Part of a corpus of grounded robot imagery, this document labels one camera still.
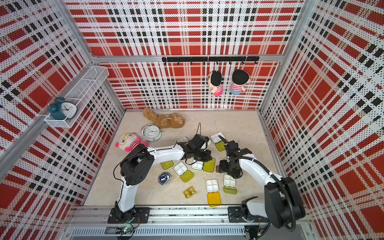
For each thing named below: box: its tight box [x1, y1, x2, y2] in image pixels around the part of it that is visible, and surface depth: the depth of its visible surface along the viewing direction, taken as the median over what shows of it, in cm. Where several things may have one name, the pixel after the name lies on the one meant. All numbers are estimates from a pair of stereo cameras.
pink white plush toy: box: [115, 132, 148, 152], surface depth 97 cm
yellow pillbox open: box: [205, 178, 222, 208], surface depth 82 cm
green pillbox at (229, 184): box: [223, 174, 238, 195], surface depth 84 cm
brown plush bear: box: [143, 107, 185, 129], surface depth 104 cm
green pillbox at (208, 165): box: [191, 157, 216, 173], surface depth 92 cm
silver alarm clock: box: [140, 123, 164, 142], surface depth 104 cm
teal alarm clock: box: [47, 97, 77, 120], surface depth 64 cm
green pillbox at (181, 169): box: [173, 161, 194, 183], surface depth 90 cm
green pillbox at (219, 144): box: [210, 131, 229, 152], surface depth 103 cm
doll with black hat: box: [229, 69, 250, 95], surface depth 98 cm
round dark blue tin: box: [158, 172, 172, 186], surface depth 86 cm
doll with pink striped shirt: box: [207, 70, 224, 97], surface depth 100 cm
